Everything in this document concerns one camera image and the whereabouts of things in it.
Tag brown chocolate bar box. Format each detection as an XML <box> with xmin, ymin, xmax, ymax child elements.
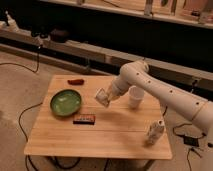
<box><xmin>73</xmin><ymin>114</ymin><xmax>95</xmax><ymax>125</ymax></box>

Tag white sponge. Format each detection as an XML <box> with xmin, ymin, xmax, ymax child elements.
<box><xmin>95</xmin><ymin>88</ymin><xmax>110</xmax><ymax>107</ymax></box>

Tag black cable on right floor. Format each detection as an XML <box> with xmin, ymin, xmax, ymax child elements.
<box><xmin>172</xmin><ymin>122</ymin><xmax>213</xmax><ymax>166</ymax></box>

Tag wooden table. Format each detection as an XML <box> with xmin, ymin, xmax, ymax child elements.
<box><xmin>24</xmin><ymin>75</ymin><xmax>172</xmax><ymax>160</ymax></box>

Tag dark round object on ledge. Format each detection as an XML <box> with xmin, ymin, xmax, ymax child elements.
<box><xmin>50</xmin><ymin>29</ymin><xmax>69</xmax><ymax>43</ymax></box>

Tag black cable on floor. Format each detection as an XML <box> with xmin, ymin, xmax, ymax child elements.
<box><xmin>172</xmin><ymin>122</ymin><xmax>213</xmax><ymax>166</ymax></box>
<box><xmin>0</xmin><ymin>44</ymin><xmax>44</xmax><ymax>171</ymax></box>

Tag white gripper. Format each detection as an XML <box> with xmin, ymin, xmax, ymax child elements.
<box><xmin>105</xmin><ymin>82</ymin><xmax>121</xmax><ymax>103</ymax></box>

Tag white spray bottle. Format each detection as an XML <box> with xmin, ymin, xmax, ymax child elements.
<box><xmin>5</xmin><ymin>11</ymin><xmax>19</xmax><ymax>32</ymax></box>

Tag black power adapter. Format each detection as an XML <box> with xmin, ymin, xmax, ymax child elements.
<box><xmin>183</xmin><ymin>136</ymin><xmax>199</xmax><ymax>147</ymax></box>

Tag red sausage toy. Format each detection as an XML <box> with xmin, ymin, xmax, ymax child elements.
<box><xmin>67</xmin><ymin>79</ymin><xmax>84</xmax><ymax>85</ymax></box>

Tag green ceramic bowl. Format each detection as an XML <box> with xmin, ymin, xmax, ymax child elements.
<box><xmin>50</xmin><ymin>89</ymin><xmax>82</xmax><ymax>117</ymax></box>

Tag black cable on left floor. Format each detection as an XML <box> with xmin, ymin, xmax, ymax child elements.
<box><xmin>0</xmin><ymin>44</ymin><xmax>44</xmax><ymax>171</ymax></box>

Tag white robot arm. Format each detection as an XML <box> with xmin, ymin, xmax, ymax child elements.
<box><xmin>107</xmin><ymin>60</ymin><xmax>213</xmax><ymax>134</ymax></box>

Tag white plastic bottle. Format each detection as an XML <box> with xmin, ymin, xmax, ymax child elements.
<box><xmin>146</xmin><ymin>120</ymin><xmax>165</xmax><ymax>145</ymax></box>

